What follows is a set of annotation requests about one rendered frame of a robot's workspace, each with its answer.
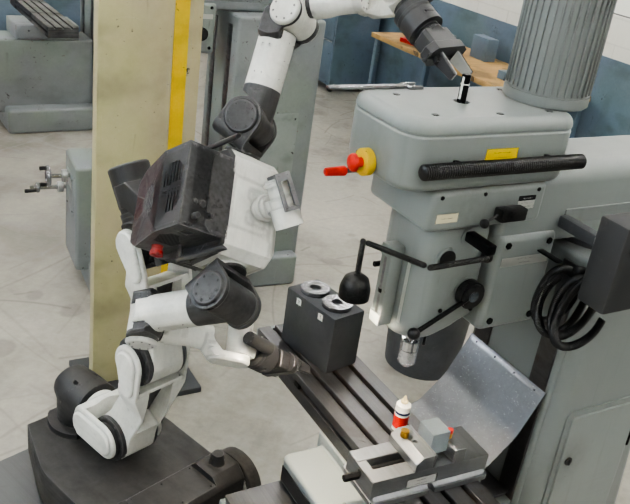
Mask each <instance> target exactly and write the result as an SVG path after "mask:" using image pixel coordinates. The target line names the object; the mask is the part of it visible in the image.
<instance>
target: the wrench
mask: <svg viewBox="0 0 630 504"><path fill-rule="evenodd" d="M415 84H416V83H415V82H400V83H399V84H342V85H327V86H326V87H327V88H328V89H330V90H357V89H404V88H407V89H409V90H423V89H424V86H421V85H415Z"/></svg>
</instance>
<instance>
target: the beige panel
mask: <svg viewBox="0 0 630 504"><path fill-rule="evenodd" d="M203 12H204V0H94V58H93V130H92V202H91V274H90V346H89V357H86V358H80V359H74V360H69V366H72V365H78V364H81V365H84V366H86V367H87V368H89V369H91V370H92V371H94V372H95V373H97V374H98V375H99V376H101V377H102V378H103V379H105V380H106V381H107V382H108V383H110V384H111V385H112V386H113V387H115V389H118V383H119V379H118V372H117V366H116V361H115V353H116V350H117V348H118V347H119V345H120V342H121V341H122V340H123V339H124V338H125V337H126V331H127V325H128V319H129V314H130V301H131V298H130V296H129V293H128V291H127V289H126V286H125V280H126V270H125V268H124V265H123V263H122V261H121V258H120V256H119V254H118V251H117V248H116V237H117V234H118V233H119V232H120V231H121V230H122V228H121V225H122V221H121V217H120V215H121V212H120V210H119V208H118V205H117V201H116V198H115V195H114V192H113V188H112V185H111V182H110V179H109V175H108V170H109V169H110V168H112V167H115V166H118V165H121V164H124V163H127V162H131V161H135V160H141V159H147V160H149V162H150V165H151V166H152V165H153V163H154V162H155V161H156V160H157V159H158V158H159V157H160V156H161V155H162V154H163V153H164V152H165V151H167V150H169V149H171V148H173V147H176V146H178V145H180V144H182V143H185V142H187V141H189V140H193V141H194V140H195V126H196V112H197V98H198V83H199V69H200V55H201V41H202V26H203ZM197 392H201V386H200V384H199V383H198V381H197V380H196V378H195V377H194V375H193V374H192V372H191V371H190V369H189V368H187V374H186V379H185V382H184V384H183V386H182V388H181V389H180V391H179V393H178V394H177V396H182V395H187V394H192V393H197ZM177 396H176V397H177Z"/></svg>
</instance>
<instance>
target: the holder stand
mask: <svg viewBox="0 0 630 504"><path fill-rule="evenodd" d="M363 316H364V310H363V309H361V308H360V307H358V306H357V305H354V304H349V303H346V302H344V301H342V300H341V299H340V298H339V297H338V292H336V291H335V290H333V289H332V288H330V287H329V286H328V285H327V284H326V283H324V282H321V281H320V280H318V279H316V280H309V281H305V282H303V283H301V284H298V285H294V286H290V287H288V293H287V300H286V308H285V315H284V323H283V330H282V339H283V340H284V341H285V342H286V343H288V344H289V345H290V346H292V347H293V348H294V349H295V350H297V351H298V352H299V353H300V354H302V355H303V356H304V357H306V358H307V359H308V360H309V361H311V362H312V363H313V364H315V365H316V366H317V367H318V368H320V369H321V370H322V371H323V372H325V373H329V372H332V371H334V370H337V369H340V368H342V367H345V366H348V365H350V364H353V363H355V361H356V355H357V349H358V344H359V338H360V333H361V327H362V322H363Z"/></svg>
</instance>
